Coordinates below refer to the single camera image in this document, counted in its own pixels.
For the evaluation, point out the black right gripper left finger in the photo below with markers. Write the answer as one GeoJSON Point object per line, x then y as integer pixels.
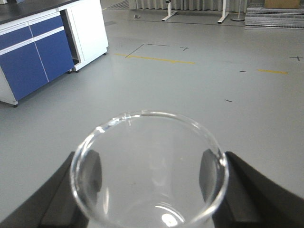
{"type": "Point", "coordinates": [51, 206]}

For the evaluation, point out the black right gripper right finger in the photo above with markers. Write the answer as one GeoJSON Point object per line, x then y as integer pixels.
{"type": "Point", "coordinates": [254, 201]}

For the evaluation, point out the clear glass beaker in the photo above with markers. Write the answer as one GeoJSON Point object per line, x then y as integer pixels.
{"type": "Point", "coordinates": [149, 169]}

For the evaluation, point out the blue and white lab cabinet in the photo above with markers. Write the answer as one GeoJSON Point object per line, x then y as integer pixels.
{"type": "Point", "coordinates": [41, 40]}

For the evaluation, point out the white table frame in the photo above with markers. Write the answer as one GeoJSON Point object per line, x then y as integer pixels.
{"type": "Point", "coordinates": [195, 6]}

